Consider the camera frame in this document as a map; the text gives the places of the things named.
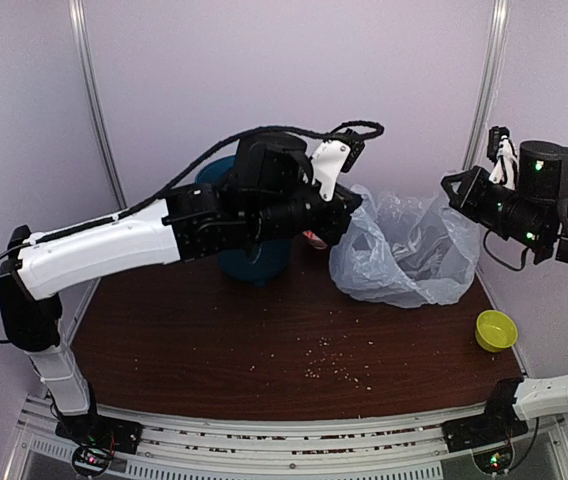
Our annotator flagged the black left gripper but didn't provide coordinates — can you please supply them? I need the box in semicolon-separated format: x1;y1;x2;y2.
246;182;362;245

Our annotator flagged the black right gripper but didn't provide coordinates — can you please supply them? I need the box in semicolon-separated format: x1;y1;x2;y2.
443;163;552;253

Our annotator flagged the translucent grey plastic bag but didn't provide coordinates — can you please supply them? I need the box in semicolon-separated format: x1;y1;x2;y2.
329;185;480;309

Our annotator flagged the teal plastic trash bin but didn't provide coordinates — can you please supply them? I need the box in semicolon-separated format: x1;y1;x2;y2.
195;156;293;286

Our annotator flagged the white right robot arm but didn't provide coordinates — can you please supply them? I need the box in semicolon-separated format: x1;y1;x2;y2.
476;233;568;442

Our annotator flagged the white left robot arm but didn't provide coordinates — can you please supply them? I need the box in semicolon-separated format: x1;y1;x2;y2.
0;183;362;444

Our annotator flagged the orange patterned ceramic bowl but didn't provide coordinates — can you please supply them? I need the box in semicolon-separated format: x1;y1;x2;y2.
303;230;328;250

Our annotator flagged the yellow plastic bowl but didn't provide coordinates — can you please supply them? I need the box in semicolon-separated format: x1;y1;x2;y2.
475;310;518;353

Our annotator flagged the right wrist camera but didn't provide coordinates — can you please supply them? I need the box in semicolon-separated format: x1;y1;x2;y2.
487;126;568;204

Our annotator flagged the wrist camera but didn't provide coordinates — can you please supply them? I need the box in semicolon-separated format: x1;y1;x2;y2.
487;126;568;204
227;128;365;202

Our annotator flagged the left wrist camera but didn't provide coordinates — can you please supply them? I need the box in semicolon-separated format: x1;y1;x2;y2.
227;128;365;202

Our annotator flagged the right aluminium corner post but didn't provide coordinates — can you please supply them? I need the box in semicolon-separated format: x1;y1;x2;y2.
462;0;510;169

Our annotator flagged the aluminium corner post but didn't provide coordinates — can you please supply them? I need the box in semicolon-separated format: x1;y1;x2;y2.
462;0;510;169
68;0;127;209

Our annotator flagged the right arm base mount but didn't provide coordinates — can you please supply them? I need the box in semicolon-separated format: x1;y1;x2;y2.
442;377;540;479

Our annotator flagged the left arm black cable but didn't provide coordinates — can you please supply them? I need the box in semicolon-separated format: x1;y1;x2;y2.
0;118;385;345

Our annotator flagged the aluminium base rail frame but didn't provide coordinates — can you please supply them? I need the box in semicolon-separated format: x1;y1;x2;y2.
0;396;568;479

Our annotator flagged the left aluminium corner post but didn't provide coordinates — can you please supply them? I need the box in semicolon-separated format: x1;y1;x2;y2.
68;0;127;209

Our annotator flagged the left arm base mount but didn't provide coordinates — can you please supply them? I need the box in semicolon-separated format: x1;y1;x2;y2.
47;387;143;479

